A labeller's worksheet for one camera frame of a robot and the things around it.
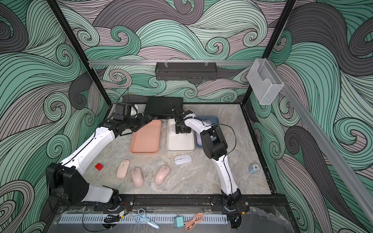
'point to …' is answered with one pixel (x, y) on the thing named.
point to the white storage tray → (178, 143)
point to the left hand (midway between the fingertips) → (149, 118)
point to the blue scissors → (142, 217)
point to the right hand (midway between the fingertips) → (180, 131)
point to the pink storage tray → (147, 139)
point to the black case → (160, 107)
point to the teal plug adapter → (178, 221)
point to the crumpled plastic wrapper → (254, 169)
